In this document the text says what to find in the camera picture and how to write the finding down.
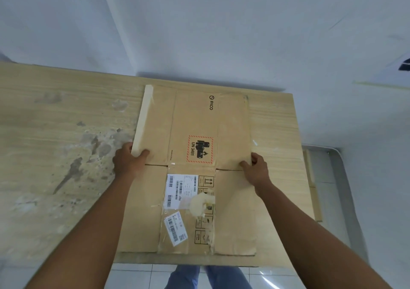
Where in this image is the person's right hand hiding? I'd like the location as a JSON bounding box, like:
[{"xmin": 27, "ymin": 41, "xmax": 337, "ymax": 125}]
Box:
[{"xmin": 239, "ymin": 152, "xmax": 273, "ymax": 198}]

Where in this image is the person's left forearm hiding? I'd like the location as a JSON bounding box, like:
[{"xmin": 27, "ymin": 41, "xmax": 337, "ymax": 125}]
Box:
[{"xmin": 25, "ymin": 173, "xmax": 137, "ymax": 289}]

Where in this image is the person's left leg in jeans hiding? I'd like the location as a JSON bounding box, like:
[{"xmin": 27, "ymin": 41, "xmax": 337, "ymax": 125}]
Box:
[{"xmin": 164, "ymin": 265, "xmax": 201, "ymax": 289}]

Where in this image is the person's right leg in jeans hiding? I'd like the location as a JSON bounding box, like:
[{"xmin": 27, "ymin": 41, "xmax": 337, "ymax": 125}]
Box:
[{"xmin": 205, "ymin": 265, "xmax": 253, "ymax": 289}]

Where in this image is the brown cardboard box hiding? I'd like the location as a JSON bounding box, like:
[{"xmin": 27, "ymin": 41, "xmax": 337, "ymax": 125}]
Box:
[{"xmin": 117, "ymin": 85, "xmax": 258, "ymax": 257}]

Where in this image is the person's right forearm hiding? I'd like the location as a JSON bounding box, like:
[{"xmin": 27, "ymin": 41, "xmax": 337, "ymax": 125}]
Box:
[{"xmin": 255, "ymin": 183, "xmax": 393, "ymax": 289}]

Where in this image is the person's left hand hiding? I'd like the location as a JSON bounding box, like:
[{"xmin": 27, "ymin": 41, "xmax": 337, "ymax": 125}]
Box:
[{"xmin": 112, "ymin": 142, "xmax": 150, "ymax": 181}]

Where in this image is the person's leg in jeans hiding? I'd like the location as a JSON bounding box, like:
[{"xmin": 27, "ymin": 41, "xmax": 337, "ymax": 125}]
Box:
[
  {"xmin": 205, "ymin": 265, "xmax": 253, "ymax": 289},
  {"xmin": 164, "ymin": 265, "xmax": 201, "ymax": 289}
]

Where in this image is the light wooden board strip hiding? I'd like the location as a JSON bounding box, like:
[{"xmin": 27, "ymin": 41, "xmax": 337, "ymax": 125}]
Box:
[{"xmin": 303, "ymin": 149, "xmax": 323, "ymax": 223}]

